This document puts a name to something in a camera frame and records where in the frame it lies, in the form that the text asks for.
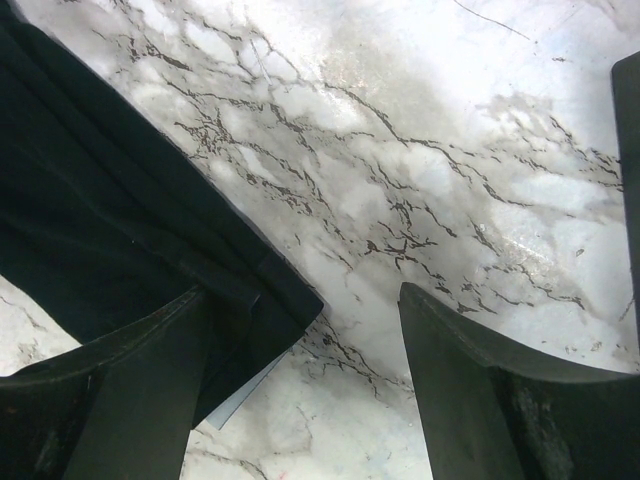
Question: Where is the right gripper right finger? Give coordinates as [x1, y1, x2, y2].
[398, 282, 639, 479]

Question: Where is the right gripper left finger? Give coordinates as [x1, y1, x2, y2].
[1, 289, 211, 479]

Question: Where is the black underwear white waistband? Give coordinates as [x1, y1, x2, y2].
[1, 2, 323, 421]

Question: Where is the black compartment box with lid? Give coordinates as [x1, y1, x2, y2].
[611, 52, 640, 312]

